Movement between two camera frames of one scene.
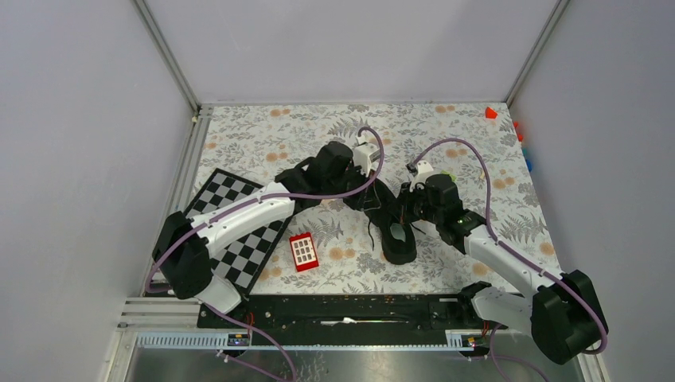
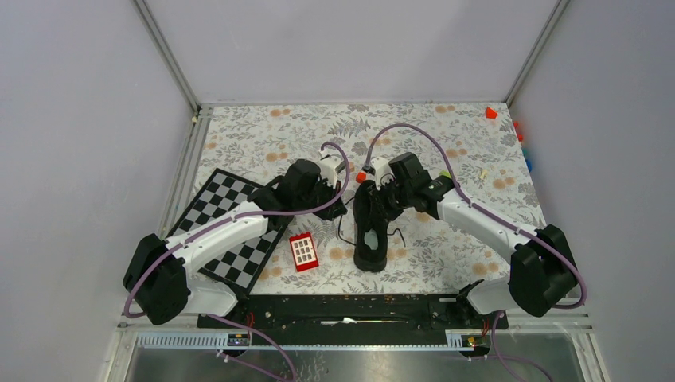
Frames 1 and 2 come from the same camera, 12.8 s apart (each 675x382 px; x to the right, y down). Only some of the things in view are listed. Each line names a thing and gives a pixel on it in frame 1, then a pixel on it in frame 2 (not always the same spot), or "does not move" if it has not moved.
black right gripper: x=406 y=195 -> x=379 y=198
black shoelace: x=379 y=207 -> x=354 y=244
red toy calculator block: x=303 y=251 does not move
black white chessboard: x=239 y=259 does not move
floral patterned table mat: x=331 y=251 does not move
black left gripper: x=357 y=203 -> x=335 y=210
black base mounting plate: x=344 y=320 does not move
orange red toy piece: x=520 y=136 does not move
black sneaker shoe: x=384 y=212 -> x=370 y=215
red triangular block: x=490 y=113 does not move
